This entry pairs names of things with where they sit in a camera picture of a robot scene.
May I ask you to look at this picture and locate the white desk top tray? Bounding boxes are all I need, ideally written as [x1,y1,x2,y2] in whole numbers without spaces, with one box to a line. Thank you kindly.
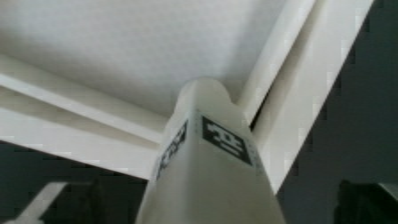
[0,0,319,145]

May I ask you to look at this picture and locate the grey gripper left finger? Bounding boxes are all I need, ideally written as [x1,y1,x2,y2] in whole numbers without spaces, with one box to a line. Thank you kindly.
[11,176,150,224]

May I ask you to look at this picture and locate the white obstacle bar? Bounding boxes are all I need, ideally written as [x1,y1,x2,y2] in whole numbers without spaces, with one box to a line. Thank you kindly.
[255,0,376,191]
[0,108,157,179]

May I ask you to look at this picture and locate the white front obstacle bar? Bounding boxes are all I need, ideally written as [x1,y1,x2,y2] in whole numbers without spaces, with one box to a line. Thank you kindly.
[0,108,157,179]

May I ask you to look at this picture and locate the white right obstacle bar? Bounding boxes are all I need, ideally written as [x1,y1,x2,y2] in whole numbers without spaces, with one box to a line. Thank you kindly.
[255,0,376,191]

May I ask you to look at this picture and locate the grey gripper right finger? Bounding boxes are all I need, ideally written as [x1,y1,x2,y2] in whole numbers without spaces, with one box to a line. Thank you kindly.
[335,180,398,224]

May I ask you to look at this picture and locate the white leg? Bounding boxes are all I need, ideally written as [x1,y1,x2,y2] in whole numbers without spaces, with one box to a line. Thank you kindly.
[136,77,287,224]

